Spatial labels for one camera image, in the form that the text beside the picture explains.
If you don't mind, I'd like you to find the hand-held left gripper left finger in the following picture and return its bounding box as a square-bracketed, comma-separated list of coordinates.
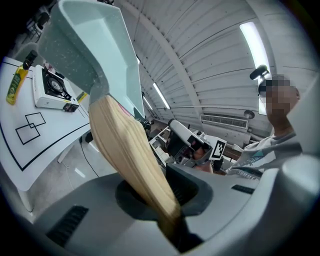
[19, 172, 181, 256]

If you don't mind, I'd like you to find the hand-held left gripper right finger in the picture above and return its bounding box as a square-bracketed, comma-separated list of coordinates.
[165, 155, 320, 256]

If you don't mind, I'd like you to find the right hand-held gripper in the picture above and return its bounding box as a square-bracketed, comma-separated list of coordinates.
[167, 118, 227, 168]

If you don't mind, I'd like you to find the light blue rectangular pan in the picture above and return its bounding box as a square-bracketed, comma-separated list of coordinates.
[36, 0, 183, 242]

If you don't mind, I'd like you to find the portable stove with black top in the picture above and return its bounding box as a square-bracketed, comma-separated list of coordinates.
[32, 64, 80, 113]

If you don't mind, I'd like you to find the person's right hand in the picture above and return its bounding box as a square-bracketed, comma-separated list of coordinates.
[193, 146, 213, 173]

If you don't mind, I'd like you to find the white storage shelving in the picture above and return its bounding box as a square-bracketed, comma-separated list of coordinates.
[148, 124, 176, 168]

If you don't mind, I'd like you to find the ceiling strip light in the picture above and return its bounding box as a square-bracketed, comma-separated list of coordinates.
[239, 21, 271, 76]
[141, 95, 154, 111]
[152, 82, 171, 110]

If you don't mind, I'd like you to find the white air vent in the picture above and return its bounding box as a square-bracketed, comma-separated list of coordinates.
[199, 113, 250, 130]

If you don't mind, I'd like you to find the person's grey t-shirt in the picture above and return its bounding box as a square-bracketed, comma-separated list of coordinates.
[226, 132, 305, 182]

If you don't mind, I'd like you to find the person's head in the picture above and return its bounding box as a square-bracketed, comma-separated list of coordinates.
[257, 73, 301, 137]

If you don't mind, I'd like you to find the white table with black lines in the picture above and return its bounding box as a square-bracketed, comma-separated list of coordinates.
[0, 56, 91, 213]

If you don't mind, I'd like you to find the black floor cable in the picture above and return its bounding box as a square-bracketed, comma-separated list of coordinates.
[79, 131, 101, 179]

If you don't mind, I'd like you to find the black head-worn camera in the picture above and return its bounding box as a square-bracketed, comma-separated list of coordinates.
[249, 64, 271, 81]

